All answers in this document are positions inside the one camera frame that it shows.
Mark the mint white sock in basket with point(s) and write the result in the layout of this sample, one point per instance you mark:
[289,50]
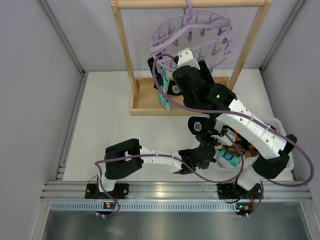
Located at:
[228,160]

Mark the white plastic basket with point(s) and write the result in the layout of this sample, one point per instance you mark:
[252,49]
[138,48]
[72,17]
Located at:
[250,156]

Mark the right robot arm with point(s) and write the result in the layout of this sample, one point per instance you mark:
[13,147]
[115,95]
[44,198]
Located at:
[223,104]

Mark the brown striped sock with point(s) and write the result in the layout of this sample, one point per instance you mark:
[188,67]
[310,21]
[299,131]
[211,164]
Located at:
[235,150]

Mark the red yellow argyle sock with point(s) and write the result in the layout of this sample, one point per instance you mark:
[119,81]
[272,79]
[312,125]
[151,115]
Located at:
[243,144]

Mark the black sock grey patch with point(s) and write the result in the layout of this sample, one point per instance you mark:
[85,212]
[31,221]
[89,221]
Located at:
[172,88]

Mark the black sock blue accents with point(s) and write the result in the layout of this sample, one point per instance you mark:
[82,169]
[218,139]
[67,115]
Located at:
[200,125]

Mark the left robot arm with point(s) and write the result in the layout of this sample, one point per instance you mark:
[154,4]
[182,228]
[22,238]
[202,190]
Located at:
[128,157]

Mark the aluminium mounting rail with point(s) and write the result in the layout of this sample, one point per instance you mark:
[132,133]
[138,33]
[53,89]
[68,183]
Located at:
[165,197]

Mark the mint green white sock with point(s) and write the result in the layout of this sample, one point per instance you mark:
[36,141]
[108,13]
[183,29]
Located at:
[164,87]

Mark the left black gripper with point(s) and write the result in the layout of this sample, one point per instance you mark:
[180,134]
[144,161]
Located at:
[208,139]

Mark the purple round clip hanger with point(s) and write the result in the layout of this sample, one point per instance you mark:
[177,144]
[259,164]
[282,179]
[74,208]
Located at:
[208,35]

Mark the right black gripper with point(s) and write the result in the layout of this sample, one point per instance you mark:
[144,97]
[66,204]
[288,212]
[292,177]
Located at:
[160,81]

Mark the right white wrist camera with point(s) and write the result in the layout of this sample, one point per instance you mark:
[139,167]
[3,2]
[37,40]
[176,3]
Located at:
[186,58]

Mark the wooden hanger rack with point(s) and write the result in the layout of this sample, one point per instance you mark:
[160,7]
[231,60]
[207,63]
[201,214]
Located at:
[144,97]

